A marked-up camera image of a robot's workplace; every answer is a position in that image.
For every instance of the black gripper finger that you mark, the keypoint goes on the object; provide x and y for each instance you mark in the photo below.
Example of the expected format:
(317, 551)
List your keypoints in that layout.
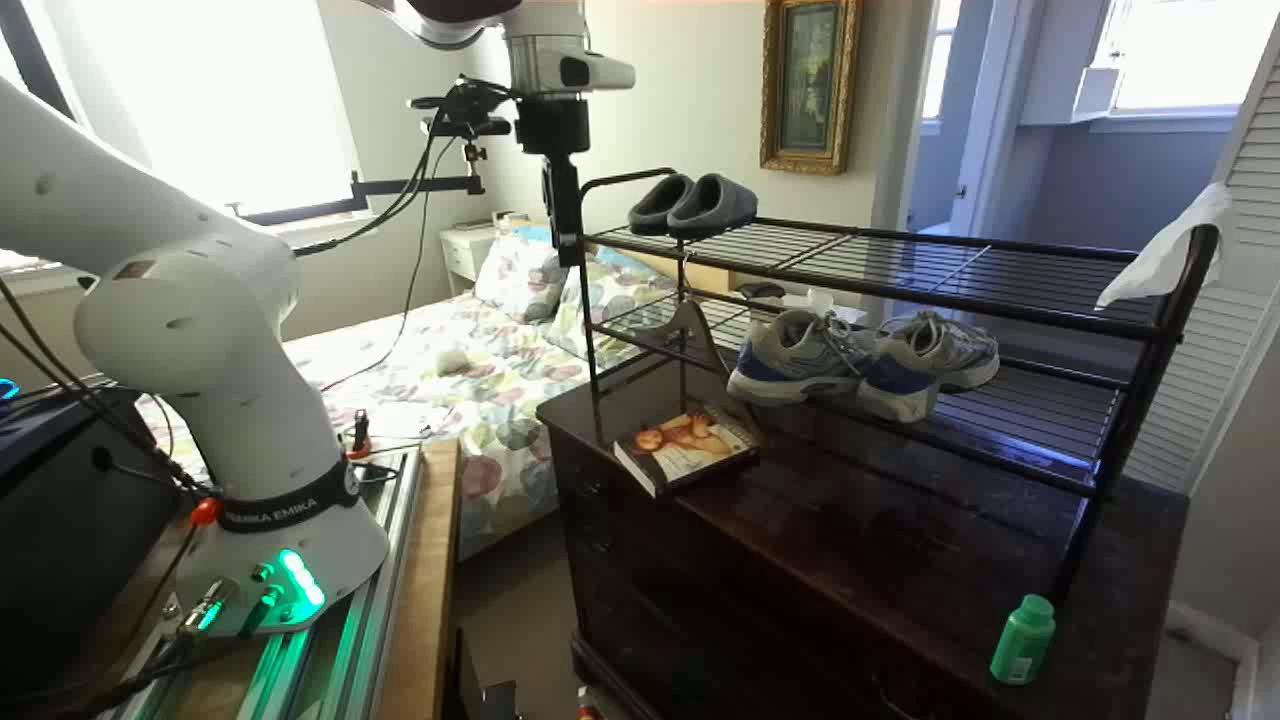
(574, 206)
(557, 206)

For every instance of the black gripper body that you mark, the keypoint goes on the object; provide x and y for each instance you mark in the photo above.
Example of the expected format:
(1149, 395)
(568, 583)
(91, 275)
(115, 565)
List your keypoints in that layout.
(553, 126)

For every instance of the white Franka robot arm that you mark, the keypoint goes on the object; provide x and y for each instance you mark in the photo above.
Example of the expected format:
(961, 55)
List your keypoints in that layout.
(201, 321)

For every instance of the black metal shoe rack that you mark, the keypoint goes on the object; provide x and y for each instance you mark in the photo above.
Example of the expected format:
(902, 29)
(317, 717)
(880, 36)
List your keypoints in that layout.
(855, 261)

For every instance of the dark wooden cabinet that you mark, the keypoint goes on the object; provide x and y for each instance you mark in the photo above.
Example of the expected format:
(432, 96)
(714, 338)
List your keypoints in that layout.
(824, 562)

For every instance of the floral pillow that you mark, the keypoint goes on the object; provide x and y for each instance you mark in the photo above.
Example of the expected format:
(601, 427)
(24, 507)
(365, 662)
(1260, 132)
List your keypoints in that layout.
(520, 275)
(617, 289)

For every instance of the white nightstand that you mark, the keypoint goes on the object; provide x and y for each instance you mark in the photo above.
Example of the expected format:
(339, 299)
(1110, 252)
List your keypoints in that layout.
(464, 248)

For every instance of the bed with floral bedspread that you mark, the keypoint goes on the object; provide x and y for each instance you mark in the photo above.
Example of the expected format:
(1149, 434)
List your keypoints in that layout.
(454, 386)

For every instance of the gold framed picture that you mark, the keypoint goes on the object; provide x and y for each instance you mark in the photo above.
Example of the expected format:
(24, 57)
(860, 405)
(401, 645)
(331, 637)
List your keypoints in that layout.
(807, 80)

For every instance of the picture book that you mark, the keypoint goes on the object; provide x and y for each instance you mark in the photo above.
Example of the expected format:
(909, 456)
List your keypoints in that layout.
(687, 446)

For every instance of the grey blue sneaker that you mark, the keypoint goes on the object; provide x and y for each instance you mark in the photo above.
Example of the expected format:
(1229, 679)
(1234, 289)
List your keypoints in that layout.
(946, 344)
(793, 360)

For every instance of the small red bottle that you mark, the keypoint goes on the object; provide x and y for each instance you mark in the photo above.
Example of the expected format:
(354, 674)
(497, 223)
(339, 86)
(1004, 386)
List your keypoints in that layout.
(362, 434)

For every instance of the bright window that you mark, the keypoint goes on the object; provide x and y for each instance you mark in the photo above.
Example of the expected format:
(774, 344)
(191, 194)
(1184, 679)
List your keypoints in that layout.
(201, 93)

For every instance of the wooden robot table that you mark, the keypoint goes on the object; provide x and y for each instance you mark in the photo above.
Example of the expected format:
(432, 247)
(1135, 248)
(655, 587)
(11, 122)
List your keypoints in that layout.
(420, 587)

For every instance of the red emergency button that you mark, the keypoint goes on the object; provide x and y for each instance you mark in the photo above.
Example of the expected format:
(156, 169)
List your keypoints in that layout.
(201, 509)

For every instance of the black diagonal pole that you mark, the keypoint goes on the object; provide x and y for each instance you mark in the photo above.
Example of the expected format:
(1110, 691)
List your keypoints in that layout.
(34, 55)

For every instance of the white cloth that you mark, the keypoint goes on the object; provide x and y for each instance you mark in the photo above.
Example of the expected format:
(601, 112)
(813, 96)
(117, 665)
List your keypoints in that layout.
(1161, 252)

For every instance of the black equipment box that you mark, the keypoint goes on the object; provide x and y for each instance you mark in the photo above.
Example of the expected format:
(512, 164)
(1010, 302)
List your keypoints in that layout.
(63, 533)

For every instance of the green plastic bottle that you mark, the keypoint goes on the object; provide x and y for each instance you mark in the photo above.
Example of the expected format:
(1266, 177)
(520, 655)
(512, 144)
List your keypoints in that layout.
(1026, 643)

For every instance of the white louvre door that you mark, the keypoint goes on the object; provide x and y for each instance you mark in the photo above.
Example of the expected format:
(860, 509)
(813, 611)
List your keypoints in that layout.
(1234, 295)

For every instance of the black bar camera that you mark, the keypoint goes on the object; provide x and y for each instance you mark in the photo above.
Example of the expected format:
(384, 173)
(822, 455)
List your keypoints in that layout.
(490, 130)

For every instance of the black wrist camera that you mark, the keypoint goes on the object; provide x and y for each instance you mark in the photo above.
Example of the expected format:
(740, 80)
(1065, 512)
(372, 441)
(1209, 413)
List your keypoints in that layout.
(464, 96)

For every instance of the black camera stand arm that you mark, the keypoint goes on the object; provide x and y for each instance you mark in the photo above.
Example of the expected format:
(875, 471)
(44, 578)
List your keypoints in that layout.
(415, 187)

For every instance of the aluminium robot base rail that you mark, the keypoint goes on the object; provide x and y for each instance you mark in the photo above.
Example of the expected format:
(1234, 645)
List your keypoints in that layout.
(332, 645)

